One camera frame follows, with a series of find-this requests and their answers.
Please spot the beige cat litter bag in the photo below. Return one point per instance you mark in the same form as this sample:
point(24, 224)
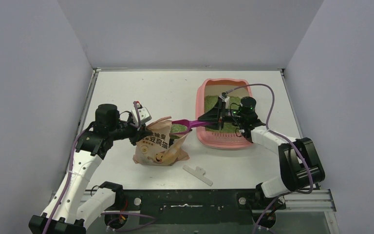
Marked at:
point(161, 148)

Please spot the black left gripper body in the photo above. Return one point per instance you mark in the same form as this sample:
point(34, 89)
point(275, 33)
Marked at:
point(135, 138)

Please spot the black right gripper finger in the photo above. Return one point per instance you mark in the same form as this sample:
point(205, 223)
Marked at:
point(211, 115)
point(211, 123)

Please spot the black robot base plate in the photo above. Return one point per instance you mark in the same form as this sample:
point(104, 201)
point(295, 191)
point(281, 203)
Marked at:
point(202, 206)

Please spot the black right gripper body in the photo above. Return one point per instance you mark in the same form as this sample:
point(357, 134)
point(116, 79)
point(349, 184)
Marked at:
point(219, 115)

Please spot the pink litter box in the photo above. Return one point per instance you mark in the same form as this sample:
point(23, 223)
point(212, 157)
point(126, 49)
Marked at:
point(218, 140)

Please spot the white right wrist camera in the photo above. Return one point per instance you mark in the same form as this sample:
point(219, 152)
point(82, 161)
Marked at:
point(224, 97)

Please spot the purple litter scoop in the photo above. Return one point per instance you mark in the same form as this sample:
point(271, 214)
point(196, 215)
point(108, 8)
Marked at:
point(183, 126)

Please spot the white bag clip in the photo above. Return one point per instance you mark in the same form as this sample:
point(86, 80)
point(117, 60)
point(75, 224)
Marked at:
point(198, 173)

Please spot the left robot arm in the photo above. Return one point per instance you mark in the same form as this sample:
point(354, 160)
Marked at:
point(65, 214)

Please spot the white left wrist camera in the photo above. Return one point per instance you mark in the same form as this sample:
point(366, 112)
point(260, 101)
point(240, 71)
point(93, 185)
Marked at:
point(140, 114)

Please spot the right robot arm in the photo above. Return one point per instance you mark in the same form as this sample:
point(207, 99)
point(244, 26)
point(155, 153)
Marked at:
point(299, 163)

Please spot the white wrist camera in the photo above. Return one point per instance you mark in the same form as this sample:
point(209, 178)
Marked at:
point(224, 97)
point(140, 114)

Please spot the green cat litter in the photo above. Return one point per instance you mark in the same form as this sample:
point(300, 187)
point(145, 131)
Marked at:
point(212, 103)

